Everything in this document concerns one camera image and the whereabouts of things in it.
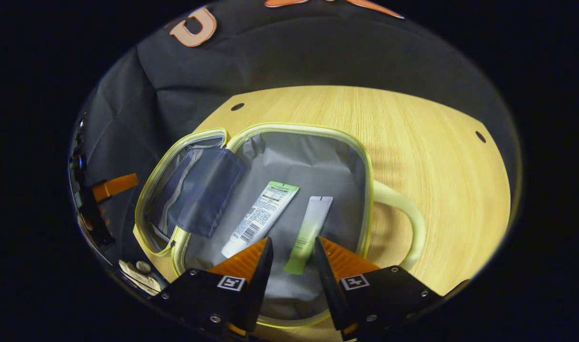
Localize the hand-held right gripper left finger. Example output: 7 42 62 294
159 237 274 338

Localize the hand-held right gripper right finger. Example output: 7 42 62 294
313 236 444 340

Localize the green and white tube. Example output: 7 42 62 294
283 196 334 275

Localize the white tube with green end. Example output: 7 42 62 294
222 180 300 258

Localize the pale yellow suitcase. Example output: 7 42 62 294
134 123 427 329

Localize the pale flat object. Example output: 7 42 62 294
118 259 169 296

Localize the black backdrop cloth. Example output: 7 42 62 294
71 0 518 266

